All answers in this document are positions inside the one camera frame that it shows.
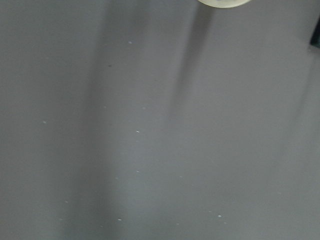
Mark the wooden mug tree stand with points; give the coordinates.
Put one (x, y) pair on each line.
(224, 4)

